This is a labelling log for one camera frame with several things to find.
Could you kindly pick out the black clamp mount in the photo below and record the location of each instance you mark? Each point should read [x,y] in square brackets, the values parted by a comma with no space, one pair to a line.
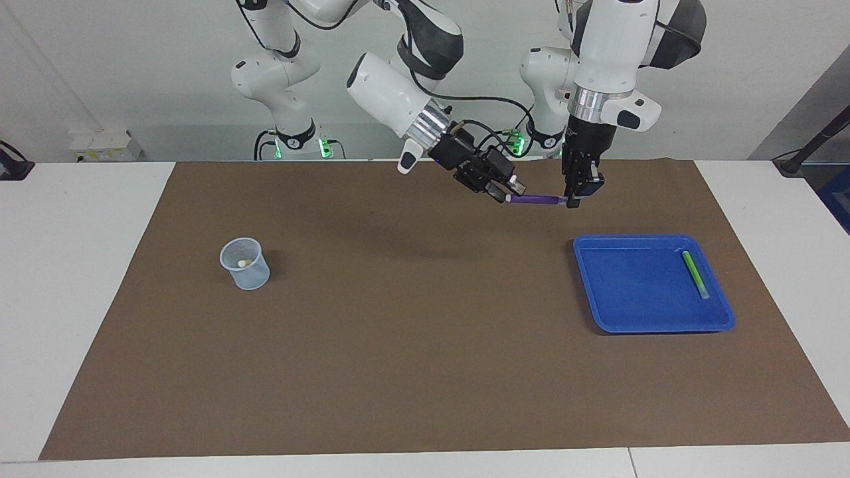
[13,169]

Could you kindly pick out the white power strip box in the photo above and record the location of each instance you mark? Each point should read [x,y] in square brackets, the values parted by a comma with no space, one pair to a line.
[106,143]

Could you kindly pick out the translucent plastic cup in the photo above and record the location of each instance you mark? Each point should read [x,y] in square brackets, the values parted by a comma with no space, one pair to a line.
[255,279]

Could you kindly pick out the green marker pen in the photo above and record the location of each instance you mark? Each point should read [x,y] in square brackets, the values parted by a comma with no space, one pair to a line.
[694,272]

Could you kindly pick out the black stand pole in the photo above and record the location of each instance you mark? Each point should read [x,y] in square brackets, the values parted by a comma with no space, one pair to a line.
[793,162]

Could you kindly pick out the blue plastic tray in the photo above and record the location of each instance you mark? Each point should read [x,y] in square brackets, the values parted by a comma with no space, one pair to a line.
[617,305]

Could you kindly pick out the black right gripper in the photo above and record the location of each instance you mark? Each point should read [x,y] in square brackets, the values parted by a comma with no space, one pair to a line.
[455,149]

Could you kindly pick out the brown table mat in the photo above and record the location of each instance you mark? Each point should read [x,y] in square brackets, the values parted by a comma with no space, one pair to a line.
[425,332]

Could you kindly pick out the purple marker pen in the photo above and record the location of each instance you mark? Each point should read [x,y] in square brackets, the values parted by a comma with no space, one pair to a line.
[538,199]

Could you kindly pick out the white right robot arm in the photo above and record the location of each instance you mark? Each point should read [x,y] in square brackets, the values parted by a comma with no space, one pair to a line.
[385,86]

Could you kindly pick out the blue crate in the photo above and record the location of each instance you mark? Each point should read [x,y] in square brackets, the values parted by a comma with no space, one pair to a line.
[838,199]

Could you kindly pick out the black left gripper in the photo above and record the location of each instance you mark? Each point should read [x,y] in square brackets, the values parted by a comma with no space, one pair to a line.
[588,139]

